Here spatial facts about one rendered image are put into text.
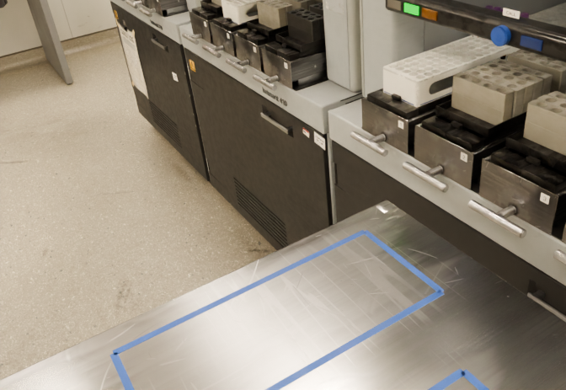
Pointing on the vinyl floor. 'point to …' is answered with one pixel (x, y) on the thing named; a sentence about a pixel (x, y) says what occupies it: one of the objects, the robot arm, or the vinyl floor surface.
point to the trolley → (329, 323)
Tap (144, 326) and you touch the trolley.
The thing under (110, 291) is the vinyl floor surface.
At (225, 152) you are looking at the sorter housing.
